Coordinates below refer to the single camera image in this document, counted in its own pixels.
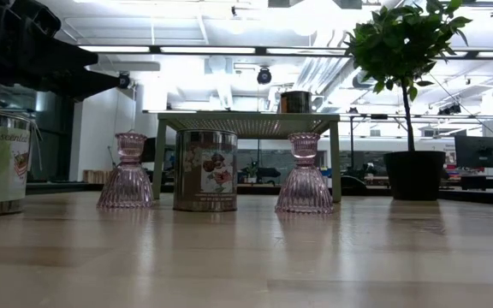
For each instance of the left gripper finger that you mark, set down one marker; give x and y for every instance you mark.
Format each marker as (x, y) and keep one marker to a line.
(73, 55)
(79, 83)

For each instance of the pink glass candle stick holder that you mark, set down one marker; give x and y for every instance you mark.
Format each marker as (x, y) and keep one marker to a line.
(304, 188)
(126, 184)

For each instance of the candle jar with floral label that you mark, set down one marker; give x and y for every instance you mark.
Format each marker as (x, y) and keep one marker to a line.
(206, 171)

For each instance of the plain silver candle jar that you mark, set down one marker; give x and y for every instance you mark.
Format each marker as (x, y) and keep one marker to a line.
(295, 102)

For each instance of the wooden crate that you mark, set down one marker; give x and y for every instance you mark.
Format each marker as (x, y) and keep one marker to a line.
(96, 176)

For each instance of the green perforated metal shelf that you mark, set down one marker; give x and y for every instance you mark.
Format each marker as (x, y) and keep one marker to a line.
(246, 122)

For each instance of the small background plant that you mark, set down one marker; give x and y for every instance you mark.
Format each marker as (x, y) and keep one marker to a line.
(257, 173)

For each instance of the green leafy plant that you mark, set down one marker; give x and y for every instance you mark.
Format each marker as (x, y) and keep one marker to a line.
(396, 43)

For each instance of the black plant pot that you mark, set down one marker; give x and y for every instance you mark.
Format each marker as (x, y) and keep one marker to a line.
(413, 175)

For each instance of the black computer monitor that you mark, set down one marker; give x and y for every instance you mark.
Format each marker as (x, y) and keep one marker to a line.
(479, 152)

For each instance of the black overhead camera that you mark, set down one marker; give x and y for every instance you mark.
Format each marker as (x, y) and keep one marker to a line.
(264, 76)

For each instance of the overhead rail with light strips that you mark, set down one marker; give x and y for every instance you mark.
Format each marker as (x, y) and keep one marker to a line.
(261, 50)

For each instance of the black aluminium table frame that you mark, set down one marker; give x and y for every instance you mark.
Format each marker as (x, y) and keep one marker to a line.
(473, 196)

